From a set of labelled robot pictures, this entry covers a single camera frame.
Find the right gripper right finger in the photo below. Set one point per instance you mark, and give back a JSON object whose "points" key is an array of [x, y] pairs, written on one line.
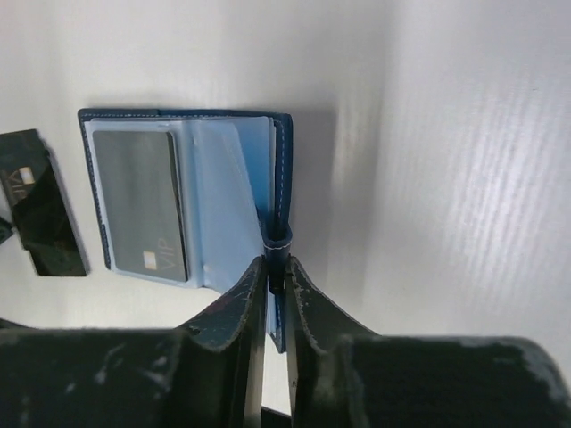
{"points": [[317, 333]]}

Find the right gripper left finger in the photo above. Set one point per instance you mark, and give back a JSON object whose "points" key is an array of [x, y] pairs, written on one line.
{"points": [[220, 366]]}

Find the black credit card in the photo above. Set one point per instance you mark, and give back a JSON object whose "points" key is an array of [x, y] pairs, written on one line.
{"points": [[139, 185]]}

